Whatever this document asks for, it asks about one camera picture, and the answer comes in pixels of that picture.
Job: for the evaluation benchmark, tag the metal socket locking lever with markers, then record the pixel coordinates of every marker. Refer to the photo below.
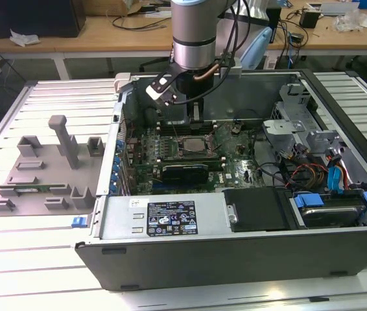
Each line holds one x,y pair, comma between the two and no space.
176,130

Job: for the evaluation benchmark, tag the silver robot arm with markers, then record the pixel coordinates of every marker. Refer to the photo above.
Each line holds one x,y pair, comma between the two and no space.
193,32

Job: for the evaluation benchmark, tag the CPU socket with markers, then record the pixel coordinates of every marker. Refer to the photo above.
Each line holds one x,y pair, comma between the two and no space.
180,149

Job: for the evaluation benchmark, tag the black graphics card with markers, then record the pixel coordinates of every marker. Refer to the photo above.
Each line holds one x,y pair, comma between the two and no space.
185,176

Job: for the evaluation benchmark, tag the green motherboard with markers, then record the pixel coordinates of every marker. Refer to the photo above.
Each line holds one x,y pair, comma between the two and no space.
238,168

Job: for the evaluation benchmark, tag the grey metal drive cage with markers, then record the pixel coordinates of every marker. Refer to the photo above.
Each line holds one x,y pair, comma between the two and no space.
277,129

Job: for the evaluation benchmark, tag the black upright box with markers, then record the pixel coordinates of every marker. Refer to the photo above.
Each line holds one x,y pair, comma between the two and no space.
273,26

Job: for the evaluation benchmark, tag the long wooden desk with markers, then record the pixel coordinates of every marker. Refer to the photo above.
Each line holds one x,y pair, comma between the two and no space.
73,42

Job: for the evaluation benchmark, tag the small black adapter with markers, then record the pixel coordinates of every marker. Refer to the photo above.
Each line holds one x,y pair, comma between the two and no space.
296,38

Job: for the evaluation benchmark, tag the small black cube device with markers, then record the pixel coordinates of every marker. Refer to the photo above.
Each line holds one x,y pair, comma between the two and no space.
308,18

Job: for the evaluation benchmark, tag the black drive bay cover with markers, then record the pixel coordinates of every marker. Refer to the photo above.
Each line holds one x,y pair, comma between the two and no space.
255,207

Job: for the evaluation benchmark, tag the silver power supply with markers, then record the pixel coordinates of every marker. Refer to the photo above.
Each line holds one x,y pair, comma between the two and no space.
122,220

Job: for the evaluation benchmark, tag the grey plastic parts rack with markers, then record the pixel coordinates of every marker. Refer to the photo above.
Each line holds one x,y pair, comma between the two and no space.
54,162

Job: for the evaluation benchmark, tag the black computer tower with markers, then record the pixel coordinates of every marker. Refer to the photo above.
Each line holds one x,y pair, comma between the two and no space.
41,16

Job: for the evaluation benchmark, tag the grey flat box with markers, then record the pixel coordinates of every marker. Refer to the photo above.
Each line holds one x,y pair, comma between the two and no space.
339,8

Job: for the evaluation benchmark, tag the blue plastic latch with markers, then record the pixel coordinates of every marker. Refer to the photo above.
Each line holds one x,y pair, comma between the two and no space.
79,222

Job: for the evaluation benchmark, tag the clear plastic bag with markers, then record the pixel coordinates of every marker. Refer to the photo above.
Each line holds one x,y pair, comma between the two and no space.
349,21

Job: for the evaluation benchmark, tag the open grey PC case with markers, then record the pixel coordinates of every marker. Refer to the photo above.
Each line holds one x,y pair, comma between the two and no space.
235,259

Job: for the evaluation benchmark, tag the green RAM stick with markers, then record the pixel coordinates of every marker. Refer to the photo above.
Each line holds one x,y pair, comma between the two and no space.
31,190

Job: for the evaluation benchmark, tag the hard disk in blue carrier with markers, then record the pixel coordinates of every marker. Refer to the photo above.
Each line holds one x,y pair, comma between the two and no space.
329,214

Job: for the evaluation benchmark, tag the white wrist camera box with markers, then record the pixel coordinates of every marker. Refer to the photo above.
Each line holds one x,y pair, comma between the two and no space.
157,94

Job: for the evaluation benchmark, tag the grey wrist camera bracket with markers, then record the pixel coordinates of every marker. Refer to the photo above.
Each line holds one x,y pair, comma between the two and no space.
233,67

